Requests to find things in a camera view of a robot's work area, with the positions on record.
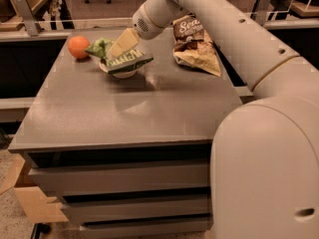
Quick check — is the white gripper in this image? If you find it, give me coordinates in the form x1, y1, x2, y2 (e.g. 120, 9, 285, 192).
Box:
106, 5, 163, 60

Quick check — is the green jalapeno chip bag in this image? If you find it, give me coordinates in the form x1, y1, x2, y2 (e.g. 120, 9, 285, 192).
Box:
85, 38, 154, 76

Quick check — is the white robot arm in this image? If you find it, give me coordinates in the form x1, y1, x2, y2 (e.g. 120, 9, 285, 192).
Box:
107, 0, 319, 239

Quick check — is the white paper bowl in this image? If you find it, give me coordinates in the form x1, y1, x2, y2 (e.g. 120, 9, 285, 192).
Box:
99, 62, 138, 79

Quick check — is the brown and white chip bag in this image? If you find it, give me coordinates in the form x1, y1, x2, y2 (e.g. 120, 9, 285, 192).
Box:
172, 15, 221, 77

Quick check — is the orange fruit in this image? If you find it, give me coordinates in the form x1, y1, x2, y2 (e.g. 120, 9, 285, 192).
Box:
68, 36, 90, 59

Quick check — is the grey drawer cabinet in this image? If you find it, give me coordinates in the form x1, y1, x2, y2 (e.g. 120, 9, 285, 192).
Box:
10, 31, 240, 239

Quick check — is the grey metal railing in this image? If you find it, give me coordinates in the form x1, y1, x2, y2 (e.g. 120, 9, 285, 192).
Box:
0, 0, 319, 44

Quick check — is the cardboard box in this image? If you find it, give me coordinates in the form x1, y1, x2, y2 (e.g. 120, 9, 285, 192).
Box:
0, 154, 68, 223

